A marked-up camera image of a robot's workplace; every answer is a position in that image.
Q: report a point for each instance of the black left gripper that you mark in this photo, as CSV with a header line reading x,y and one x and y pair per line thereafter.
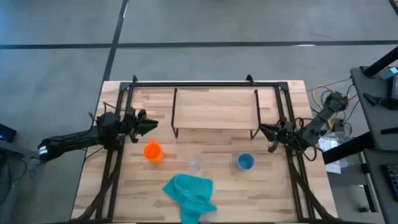
x,y
134,122

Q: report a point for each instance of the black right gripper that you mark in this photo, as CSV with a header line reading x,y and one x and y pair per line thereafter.
x,y
284,132

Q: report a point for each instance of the blue plastic cup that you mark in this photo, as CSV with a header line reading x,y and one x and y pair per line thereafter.
x,y
245,161

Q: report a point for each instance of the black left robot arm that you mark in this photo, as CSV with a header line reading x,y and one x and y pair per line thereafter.
x,y
68,141

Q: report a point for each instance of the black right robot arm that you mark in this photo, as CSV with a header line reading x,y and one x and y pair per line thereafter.
x,y
320,119

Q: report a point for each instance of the wooden shelf with black legs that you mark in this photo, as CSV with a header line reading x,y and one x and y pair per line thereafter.
x,y
216,109

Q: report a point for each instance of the clear plastic cup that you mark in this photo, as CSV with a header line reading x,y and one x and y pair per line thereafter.
x,y
196,164

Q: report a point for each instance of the white paper sheets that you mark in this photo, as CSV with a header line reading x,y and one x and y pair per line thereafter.
x,y
331,149

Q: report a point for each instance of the black crossbeam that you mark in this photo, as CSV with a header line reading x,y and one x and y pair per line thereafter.
x,y
348,147

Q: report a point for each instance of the teal cloth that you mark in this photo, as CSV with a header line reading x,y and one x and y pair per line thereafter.
x,y
191,194

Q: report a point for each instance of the gray side table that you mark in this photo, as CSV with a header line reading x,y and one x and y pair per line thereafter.
x,y
373,124

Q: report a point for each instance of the black tool on side table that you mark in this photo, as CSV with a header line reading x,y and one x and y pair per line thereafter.
x,y
377,101

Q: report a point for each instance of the black keyboard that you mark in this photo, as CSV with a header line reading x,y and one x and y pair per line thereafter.
x,y
392,182

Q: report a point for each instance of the gray low stand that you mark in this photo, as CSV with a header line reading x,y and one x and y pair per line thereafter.
x,y
18,151

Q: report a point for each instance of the black slanted pole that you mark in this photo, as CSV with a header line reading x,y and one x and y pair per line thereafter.
x,y
381,63

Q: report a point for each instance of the teal small box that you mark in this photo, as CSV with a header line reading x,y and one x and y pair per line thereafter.
x,y
390,74

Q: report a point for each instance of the black device with blue light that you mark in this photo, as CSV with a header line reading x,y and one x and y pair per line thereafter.
x,y
6,133

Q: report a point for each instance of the black metal table frame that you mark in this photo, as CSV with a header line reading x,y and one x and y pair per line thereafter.
x,y
202,84

